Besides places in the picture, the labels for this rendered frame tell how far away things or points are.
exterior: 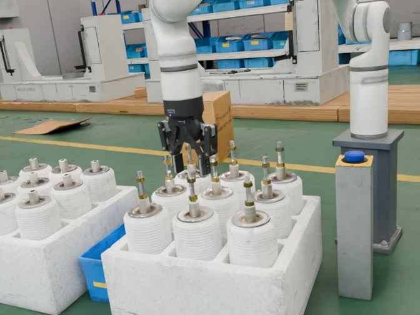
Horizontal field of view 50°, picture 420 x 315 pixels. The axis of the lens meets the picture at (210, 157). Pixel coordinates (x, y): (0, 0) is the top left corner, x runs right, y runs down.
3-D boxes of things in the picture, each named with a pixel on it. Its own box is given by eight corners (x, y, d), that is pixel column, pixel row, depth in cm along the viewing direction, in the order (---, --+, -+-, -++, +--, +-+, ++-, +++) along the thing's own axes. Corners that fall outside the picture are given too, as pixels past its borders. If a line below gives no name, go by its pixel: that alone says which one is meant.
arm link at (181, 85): (226, 90, 86) (223, 57, 84) (186, 101, 78) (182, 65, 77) (192, 89, 92) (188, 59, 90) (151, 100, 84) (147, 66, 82)
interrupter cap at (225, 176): (216, 182, 109) (216, 180, 109) (223, 172, 116) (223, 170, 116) (247, 182, 107) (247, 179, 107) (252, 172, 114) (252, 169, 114)
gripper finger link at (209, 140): (203, 125, 81) (201, 155, 83) (211, 129, 80) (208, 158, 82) (213, 122, 83) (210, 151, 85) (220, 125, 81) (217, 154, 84)
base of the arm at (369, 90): (356, 129, 124) (355, 67, 119) (391, 131, 118) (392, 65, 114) (345, 138, 117) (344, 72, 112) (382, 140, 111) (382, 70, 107)
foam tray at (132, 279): (189, 245, 133) (182, 188, 128) (322, 259, 117) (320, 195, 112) (113, 327, 99) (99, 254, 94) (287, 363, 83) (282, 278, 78)
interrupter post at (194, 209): (199, 219, 90) (197, 203, 89) (187, 218, 90) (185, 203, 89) (202, 214, 92) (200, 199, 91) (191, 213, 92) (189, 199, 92)
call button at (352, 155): (345, 159, 97) (345, 149, 96) (365, 159, 95) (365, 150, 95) (343, 164, 94) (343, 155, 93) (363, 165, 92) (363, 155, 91)
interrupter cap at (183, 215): (207, 224, 86) (207, 221, 86) (171, 223, 89) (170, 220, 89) (218, 209, 93) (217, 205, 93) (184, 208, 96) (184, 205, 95)
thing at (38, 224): (49, 257, 119) (35, 194, 114) (77, 262, 115) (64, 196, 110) (21, 276, 111) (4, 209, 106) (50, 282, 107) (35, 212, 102)
